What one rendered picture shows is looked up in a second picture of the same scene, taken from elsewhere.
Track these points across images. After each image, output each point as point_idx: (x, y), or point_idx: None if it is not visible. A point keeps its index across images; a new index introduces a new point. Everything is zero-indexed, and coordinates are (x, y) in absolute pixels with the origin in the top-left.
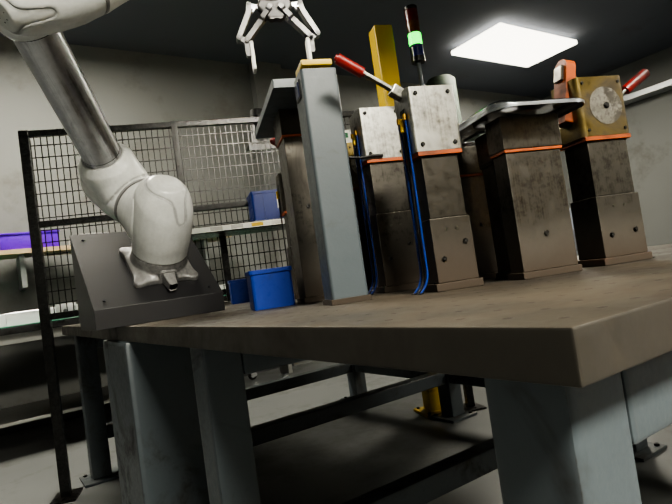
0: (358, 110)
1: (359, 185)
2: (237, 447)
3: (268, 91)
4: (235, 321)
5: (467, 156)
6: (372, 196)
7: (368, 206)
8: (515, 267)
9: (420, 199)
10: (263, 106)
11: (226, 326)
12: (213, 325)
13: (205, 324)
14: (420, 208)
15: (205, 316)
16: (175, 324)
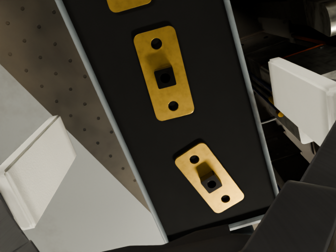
0: (300, 141)
1: (251, 76)
2: None
3: (148, 206)
4: (132, 173)
5: None
6: (259, 89)
7: (251, 67)
8: (316, 148)
9: (279, 181)
10: (115, 131)
11: (137, 199)
12: (122, 181)
13: (108, 162)
14: (276, 175)
15: (50, 39)
16: (60, 113)
